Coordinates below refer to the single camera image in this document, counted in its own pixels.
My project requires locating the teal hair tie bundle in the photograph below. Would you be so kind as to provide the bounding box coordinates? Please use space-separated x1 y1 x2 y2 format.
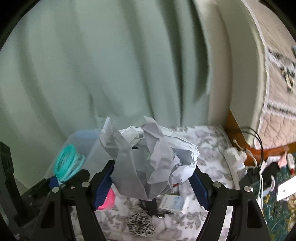
54 143 86 183

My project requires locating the pink round pocket mirror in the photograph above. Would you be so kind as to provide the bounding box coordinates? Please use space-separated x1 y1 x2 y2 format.
97 188 115 210

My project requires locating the leopard print scrunchie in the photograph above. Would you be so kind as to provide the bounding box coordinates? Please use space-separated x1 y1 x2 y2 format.
127 212 155 237

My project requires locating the white medicine box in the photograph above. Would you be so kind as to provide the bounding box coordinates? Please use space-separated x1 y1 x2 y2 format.
159 194 190 214

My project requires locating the white paper ball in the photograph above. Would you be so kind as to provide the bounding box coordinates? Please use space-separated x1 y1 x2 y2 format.
99 117 199 201

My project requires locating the clear plastic storage bin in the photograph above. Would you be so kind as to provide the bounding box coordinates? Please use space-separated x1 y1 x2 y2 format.
44 128 111 179

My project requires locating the white power strip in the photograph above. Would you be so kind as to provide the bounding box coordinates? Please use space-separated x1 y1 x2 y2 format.
222 147 247 190

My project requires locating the floral grey bed sheet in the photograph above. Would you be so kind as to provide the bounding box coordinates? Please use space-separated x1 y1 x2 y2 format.
69 124 236 241

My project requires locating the black hair clip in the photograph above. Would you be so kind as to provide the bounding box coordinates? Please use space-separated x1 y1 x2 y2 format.
139 199 172 218

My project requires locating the quilted beige blanket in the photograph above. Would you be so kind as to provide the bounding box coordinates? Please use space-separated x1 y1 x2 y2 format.
244 1 295 149

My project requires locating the mint green curtain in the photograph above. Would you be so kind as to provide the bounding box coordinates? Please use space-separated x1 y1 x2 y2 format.
1 1 209 187

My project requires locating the white charger cable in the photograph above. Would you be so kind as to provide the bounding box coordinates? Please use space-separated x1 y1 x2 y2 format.
233 138 266 209

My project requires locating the black cable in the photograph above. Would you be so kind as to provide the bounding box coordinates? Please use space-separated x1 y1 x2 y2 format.
239 126 265 167

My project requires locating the cream wall column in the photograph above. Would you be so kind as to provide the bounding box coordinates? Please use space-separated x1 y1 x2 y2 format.
193 0 270 148

